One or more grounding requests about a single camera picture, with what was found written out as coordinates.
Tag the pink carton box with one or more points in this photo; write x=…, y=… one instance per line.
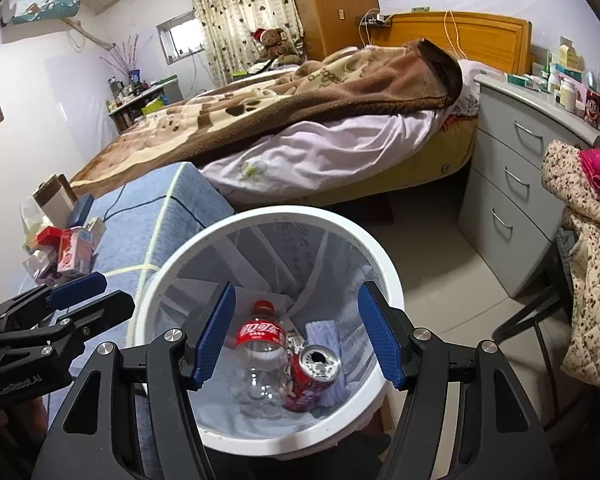
x=75, y=255

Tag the pale lilac duvet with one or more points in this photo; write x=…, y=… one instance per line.
x=330, y=155

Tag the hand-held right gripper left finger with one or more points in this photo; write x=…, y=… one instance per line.
x=215, y=335

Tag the white pillow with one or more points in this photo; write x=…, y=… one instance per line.
x=469, y=85

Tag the patterned window curtain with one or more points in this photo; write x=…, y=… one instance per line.
x=240, y=15

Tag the yellow mattress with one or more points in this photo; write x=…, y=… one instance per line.
x=445, y=155

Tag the clear bottle with red label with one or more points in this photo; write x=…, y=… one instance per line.
x=260, y=335

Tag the vase of dried branches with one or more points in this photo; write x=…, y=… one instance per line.
x=130, y=65

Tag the covered wall air conditioner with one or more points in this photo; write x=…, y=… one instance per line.
x=40, y=5

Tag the cluster of medicine boxes and bottles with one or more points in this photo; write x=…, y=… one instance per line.
x=567, y=80

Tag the white power strip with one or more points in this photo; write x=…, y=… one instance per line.
x=375, y=20

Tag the wooden bed headboard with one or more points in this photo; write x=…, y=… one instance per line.
x=485, y=40

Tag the wooden wardrobe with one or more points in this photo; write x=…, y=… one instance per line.
x=330, y=5

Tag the pale foam fruit net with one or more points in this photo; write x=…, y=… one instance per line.
x=322, y=335

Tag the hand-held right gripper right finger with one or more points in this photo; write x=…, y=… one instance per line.
x=380, y=340

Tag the soft tissue pack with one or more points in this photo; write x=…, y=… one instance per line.
x=35, y=225

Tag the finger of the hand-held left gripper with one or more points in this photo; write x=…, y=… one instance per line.
x=105, y=310
x=75, y=290

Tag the brown and white tumbler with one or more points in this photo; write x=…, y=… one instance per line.
x=55, y=200

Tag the brown patterned blanket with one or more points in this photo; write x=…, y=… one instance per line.
x=280, y=105

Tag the floral quilted jacket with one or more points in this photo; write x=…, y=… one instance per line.
x=595, y=285

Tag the dark blue glasses case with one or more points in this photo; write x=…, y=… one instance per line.
x=81, y=210

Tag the small window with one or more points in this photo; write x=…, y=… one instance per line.
x=180, y=35

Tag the air conditioner pipe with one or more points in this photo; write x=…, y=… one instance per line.
x=87, y=35

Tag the red and orange box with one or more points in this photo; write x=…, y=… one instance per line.
x=49, y=237

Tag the red soda can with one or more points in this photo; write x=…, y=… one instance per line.
x=305, y=390

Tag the white and green medicine box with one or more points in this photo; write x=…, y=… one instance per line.
x=96, y=230

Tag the clear plastic wrapper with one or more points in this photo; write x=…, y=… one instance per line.
x=40, y=267

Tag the cluttered white shelf unit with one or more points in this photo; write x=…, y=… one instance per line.
x=140, y=105

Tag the blue checked tablecloth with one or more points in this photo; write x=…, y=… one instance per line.
x=145, y=220

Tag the white round trash bin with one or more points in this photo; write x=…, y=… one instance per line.
x=280, y=216

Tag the grey drawer nightstand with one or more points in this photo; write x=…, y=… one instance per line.
x=510, y=170

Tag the brown teddy bear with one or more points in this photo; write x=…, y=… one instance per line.
x=275, y=45

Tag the black metal chair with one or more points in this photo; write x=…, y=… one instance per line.
x=525, y=310

